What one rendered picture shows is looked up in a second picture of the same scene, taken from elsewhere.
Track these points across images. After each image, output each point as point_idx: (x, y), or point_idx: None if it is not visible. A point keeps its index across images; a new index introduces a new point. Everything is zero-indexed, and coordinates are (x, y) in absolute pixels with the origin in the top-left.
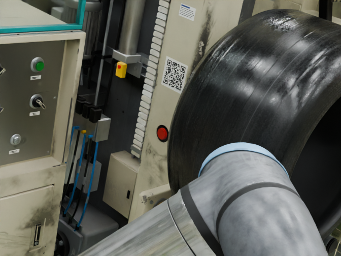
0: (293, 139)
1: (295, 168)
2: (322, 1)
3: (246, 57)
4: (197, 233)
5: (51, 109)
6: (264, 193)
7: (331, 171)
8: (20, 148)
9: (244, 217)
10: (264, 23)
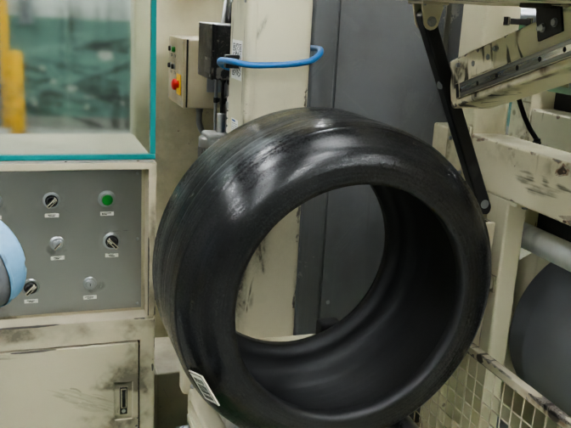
0: (223, 253)
1: (404, 335)
2: (445, 109)
3: (212, 159)
4: None
5: (134, 252)
6: None
7: (439, 337)
8: (97, 294)
9: None
10: (257, 121)
